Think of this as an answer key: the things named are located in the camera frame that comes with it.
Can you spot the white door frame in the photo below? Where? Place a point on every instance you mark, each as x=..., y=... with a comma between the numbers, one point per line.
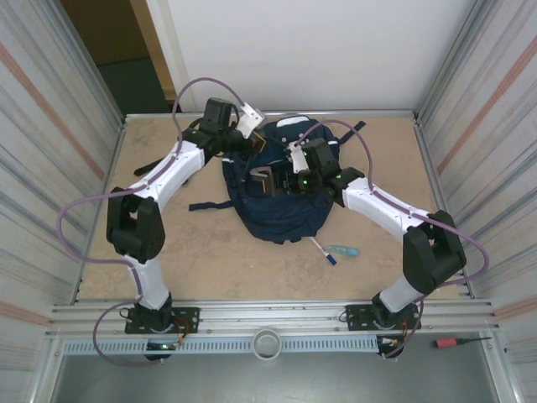
x=168, y=50

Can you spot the navy blue backpack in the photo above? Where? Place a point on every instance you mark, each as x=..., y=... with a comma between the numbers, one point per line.
x=285, y=218

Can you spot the teal marker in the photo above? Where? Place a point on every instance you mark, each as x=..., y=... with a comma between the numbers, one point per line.
x=346, y=251

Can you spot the grey round pipe fitting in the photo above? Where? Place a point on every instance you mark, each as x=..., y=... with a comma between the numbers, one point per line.
x=267, y=344

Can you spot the wide aluminium mounting rail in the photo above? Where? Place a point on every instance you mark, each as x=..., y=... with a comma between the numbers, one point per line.
x=272, y=312

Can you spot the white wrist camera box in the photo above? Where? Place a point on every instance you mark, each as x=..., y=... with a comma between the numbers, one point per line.
x=298, y=158
x=250, y=119

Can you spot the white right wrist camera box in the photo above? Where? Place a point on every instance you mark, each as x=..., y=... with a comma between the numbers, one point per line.
x=298, y=158

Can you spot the white marker with blue cap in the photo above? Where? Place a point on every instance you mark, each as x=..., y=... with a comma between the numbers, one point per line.
x=325, y=252

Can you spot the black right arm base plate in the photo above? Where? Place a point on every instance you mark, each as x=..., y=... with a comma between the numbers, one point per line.
x=356, y=317

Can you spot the thin aluminium table edge rail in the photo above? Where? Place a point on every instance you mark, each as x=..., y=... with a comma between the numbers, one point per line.
x=159, y=114

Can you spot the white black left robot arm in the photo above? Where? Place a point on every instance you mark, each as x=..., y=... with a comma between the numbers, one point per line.
x=168, y=168

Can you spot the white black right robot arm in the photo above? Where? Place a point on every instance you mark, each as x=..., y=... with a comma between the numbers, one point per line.
x=377, y=205

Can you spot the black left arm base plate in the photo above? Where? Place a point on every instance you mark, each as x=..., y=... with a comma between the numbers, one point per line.
x=189, y=315

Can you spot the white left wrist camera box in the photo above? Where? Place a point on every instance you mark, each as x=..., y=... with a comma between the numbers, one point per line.
x=250, y=119

